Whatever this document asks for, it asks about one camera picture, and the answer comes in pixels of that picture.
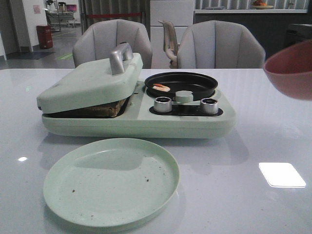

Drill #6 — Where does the pink bowl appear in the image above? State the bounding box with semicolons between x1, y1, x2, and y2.
263;40;312;100

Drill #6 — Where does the black appliance at right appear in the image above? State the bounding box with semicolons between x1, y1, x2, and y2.
283;24;312;48

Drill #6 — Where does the silver control knob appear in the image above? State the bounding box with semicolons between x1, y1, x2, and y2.
200;98;219;115
153;97;172;113

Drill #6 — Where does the background desk with monitor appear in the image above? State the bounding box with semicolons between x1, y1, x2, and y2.
43;0;80;32

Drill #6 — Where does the left silver control knob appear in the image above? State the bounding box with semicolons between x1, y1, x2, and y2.
153;97;172;113

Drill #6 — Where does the left grey upholstered chair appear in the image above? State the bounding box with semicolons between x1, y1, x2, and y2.
73;19;153;69

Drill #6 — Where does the bread slice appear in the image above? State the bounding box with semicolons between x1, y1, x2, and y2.
67;98;129;118

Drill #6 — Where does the black round frying pan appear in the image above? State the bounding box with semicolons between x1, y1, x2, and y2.
145;72;218;101

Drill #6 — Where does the shrimp piece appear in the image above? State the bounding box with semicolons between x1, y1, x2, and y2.
153;84;170;92

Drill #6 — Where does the mint green round plate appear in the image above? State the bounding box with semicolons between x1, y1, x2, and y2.
43;138;180;229

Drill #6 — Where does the white cabinet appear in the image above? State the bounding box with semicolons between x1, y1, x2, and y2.
150;0;195;69

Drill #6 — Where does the grey upholstered chair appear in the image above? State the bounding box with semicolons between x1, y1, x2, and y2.
177;20;266;69
73;19;153;69

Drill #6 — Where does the right silver control knob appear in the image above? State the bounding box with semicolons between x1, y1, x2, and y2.
200;98;219;115

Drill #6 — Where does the right grey upholstered chair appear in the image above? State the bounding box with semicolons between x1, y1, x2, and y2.
177;20;266;69

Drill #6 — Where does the beige office chair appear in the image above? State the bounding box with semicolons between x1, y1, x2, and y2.
158;20;179;69

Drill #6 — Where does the red barrier tape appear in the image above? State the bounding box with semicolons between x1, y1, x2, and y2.
85;12;143;19

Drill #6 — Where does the mint green hinged lid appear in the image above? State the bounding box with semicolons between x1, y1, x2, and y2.
37;53;143;114

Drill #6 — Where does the dark counter with white top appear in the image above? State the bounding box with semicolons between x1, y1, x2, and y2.
194;9;312;57

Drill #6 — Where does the fruit plate on counter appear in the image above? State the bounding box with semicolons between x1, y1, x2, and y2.
251;0;274;10

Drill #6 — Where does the red trash bin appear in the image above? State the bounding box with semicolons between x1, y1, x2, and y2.
36;25;53;49

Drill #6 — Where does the mint green breakfast maker base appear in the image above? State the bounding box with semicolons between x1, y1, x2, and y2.
42;81;236;139

